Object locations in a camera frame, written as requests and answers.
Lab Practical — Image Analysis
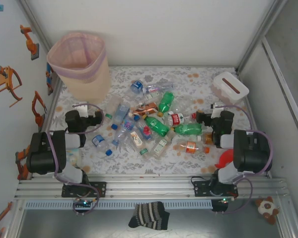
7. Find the aluminium mounting rail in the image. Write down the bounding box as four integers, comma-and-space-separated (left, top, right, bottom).
13, 174, 289, 200

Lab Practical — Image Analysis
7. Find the colourful tissue pack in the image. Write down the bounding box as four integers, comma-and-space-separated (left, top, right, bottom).
66, 148, 81, 169

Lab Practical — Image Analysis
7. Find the blue orange wall sticker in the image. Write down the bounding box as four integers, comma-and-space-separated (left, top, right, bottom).
46, 63, 56, 97

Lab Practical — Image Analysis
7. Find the orange label bottle orange cap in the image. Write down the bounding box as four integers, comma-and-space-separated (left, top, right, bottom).
176, 139, 211, 155

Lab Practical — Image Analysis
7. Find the green bottle white band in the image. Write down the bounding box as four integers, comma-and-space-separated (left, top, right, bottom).
170, 122, 204, 136

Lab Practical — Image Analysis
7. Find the clear bottle green white label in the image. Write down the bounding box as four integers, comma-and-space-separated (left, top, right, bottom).
128, 91, 162, 103

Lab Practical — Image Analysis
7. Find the small bottle blue label cap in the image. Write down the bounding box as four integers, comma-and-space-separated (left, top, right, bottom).
91, 134, 114, 157

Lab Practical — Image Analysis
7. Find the square pale blue bottle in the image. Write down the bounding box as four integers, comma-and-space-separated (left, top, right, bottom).
110, 104, 131, 131

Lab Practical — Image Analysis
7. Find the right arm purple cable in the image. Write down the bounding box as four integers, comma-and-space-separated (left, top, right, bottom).
211, 104, 274, 216

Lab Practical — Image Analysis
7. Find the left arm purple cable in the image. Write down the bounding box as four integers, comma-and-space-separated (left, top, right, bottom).
46, 103, 105, 217

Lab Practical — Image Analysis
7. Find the clear bottle purple blue label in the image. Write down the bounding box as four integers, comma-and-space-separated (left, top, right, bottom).
111, 116, 138, 147

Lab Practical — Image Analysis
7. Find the copper label plastic bottle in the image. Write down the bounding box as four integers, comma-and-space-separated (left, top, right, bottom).
129, 102, 160, 118

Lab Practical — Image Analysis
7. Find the red plastic toy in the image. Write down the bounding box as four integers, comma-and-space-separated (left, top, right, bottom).
215, 148, 235, 169

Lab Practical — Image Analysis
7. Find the beige bin with pink liner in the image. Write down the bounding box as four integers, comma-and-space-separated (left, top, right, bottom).
46, 31, 112, 105

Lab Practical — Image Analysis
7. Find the clear bottle green cap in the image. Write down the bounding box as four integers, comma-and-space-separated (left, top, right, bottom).
104, 96, 124, 120

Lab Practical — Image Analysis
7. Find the clear bottle red flower label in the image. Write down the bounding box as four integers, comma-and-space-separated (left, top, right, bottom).
133, 116, 154, 141

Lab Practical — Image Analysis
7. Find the orange claw machine wall sticker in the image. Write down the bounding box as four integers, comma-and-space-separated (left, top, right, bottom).
0, 65, 23, 108

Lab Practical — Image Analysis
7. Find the green bottle large green label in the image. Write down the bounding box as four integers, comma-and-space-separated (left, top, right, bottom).
142, 114, 171, 137

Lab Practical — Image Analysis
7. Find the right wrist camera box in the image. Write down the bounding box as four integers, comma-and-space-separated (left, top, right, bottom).
210, 101, 225, 115

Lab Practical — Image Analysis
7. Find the brown white plush toy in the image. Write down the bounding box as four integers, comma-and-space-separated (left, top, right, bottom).
254, 196, 280, 226

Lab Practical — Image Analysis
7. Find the clear plastic bottle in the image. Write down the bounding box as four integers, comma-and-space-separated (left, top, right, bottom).
170, 96, 198, 114

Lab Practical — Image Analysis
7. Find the white pink tissue box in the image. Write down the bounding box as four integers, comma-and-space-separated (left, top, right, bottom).
210, 71, 250, 105

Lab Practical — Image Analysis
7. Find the clear bottle dark blue label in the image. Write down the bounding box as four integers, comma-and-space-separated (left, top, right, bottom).
130, 79, 147, 94

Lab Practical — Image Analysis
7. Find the clear bottle red purple label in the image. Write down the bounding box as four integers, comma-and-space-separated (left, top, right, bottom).
143, 83, 175, 94

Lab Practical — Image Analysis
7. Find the amber tea bottle red label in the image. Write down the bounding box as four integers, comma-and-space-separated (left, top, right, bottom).
196, 133, 216, 145

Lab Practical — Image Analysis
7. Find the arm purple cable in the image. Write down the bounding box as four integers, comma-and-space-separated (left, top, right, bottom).
46, 103, 105, 217
211, 104, 274, 216

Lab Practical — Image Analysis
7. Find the white slotted cable duct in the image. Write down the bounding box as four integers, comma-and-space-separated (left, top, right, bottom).
24, 200, 213, 210

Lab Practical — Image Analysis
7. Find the aluminium frame post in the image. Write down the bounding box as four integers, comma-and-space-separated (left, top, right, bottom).
237, 0, 288, 73
18, 0, 54, 54

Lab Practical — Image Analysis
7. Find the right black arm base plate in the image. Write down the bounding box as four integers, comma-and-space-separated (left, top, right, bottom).
193, 180, 239, 198

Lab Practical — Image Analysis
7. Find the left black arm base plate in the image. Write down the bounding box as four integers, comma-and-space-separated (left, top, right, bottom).
61, 181, 107, 198

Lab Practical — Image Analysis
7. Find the bottle orange white label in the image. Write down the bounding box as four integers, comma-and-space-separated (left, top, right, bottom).
128, 130, 149, 156

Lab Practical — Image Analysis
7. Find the black grey striped sock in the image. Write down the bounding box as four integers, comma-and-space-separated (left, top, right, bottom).
128, 201, 171, 231

